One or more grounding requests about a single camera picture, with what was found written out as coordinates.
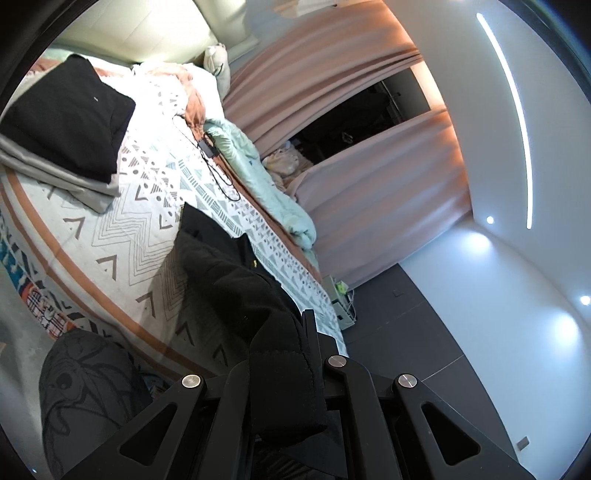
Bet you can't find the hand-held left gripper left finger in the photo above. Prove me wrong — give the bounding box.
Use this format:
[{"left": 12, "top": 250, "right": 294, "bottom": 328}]
[{"left": 60, "top": 355, "right": 252, "bottom": 480}]

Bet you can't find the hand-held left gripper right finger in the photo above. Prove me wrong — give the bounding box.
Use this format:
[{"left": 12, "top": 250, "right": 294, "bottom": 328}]
[{"left": 300, "top": 310, "right": 539, "bottom": 480}]

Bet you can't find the black long-sleeved jacket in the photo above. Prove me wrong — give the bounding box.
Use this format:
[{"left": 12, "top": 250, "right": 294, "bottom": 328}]
[{"left": 173, "top": 203, "right": 328, "bottom": 444}]

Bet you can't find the white nightstand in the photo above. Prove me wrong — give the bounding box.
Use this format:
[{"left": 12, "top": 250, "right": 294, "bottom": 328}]
[{"left": 323, "top": 274, "right": 357, "bottom": 330}]

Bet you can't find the person's leg in grey pants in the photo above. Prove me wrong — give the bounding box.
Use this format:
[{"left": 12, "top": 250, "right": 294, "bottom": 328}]
[{"left": 39, "top": 330, "right": 153, "bottom": 480}]

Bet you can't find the patterned white bedspread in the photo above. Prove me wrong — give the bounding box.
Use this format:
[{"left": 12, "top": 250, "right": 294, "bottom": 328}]
[{"left": 0, "top": 60, "right": 349, "bottom": 384}]

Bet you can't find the mint green quilt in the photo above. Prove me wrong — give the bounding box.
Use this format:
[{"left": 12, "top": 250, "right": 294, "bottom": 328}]
[{"left": 203, "top": 117, "right": 319, "bottom": 271}]

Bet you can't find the pink curtain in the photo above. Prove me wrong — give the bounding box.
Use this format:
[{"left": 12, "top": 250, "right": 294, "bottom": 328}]
[
  {"left": 284, "top": 108, "right": 472, "bottom": 289},
  {"left": 222, "top": 0, "right": 432, "bottom": 160}
]

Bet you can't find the beige plush toy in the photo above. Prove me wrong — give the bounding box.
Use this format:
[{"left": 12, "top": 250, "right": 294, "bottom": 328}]
[{"left": 261, "top": 148, "right": 310, "bottom": 185}]

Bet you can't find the black power adapter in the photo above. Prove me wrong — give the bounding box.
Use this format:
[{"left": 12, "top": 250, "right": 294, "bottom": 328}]
[{"left": 198, "top": 135, "right": 221, "bottom": 160}]

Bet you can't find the folded grey garment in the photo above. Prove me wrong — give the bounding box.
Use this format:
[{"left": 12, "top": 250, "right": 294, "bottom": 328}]
[{"left": 0, "top": 134, "right": 122, "bottom": 214}]

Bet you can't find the folded black garment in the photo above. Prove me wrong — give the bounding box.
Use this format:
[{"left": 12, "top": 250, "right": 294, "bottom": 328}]
[{"left": 0, "top": 54, "right": 137, "bottom": 184}]

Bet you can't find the grey plush toy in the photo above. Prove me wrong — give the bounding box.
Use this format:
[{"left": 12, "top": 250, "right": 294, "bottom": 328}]
[{"left": 203, "top": 44, "right": 232, "bottom": 95}]

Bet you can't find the ceiling light strip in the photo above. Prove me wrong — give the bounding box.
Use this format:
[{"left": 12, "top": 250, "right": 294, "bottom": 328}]
[{"left": 475, "top": 13, "right": 536, "bottom": 229}]

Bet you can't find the cream padded headboard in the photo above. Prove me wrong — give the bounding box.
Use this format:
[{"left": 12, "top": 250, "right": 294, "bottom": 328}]
[{"left": 46, "top": 0, "right": 259, "bottom": 75}]

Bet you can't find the black cable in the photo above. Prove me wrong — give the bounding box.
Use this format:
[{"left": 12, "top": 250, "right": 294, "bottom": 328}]
[{"left": 173, "top": 115, "right": 243, "bottom": 201}]

